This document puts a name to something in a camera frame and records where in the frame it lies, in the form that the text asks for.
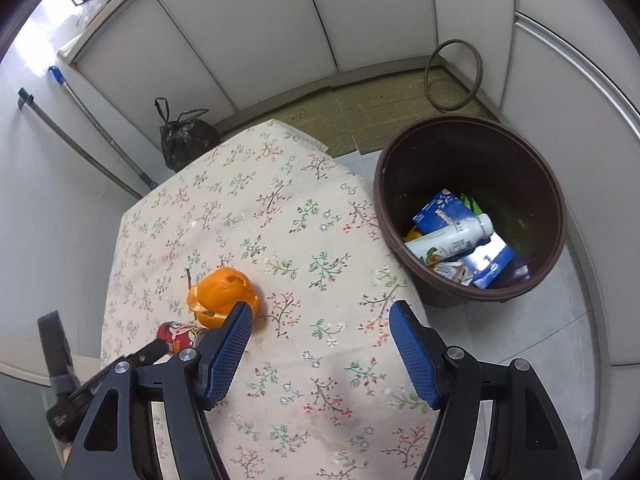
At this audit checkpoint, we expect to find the white plastic bottle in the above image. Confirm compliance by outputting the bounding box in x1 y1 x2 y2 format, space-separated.
404 213 494 263

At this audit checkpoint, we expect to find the metal mop handle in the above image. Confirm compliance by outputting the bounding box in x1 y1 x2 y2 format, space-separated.
48 66 157 186
17 88 145 200

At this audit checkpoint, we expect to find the brown trash bin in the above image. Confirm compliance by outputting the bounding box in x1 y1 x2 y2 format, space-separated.
372 115 567 308

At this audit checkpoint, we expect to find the brown rubber ring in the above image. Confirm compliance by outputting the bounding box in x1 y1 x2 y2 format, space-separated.
425 39 484 112

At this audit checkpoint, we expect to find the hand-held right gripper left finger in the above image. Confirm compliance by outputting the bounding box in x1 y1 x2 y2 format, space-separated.
60 301 254 480

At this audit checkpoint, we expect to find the black garbage bag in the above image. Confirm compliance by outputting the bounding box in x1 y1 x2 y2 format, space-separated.
154 97 221 173

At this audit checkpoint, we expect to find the woven floor mat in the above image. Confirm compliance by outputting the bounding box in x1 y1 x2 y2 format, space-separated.
217 67 501 156

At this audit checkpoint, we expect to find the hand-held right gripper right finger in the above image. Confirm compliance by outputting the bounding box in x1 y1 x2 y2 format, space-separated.
389 300 583 480

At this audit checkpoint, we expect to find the blue cookie box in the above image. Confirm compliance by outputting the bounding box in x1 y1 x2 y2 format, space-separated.
412 189 517 289

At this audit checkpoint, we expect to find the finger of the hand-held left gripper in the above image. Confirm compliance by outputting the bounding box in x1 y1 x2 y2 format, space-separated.
116 339 171 367

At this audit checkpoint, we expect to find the orange peel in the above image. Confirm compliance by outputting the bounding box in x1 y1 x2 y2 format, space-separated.
186 267 261 330

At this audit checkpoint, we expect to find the red drink can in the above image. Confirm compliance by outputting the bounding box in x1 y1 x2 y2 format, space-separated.
156 322 208 357

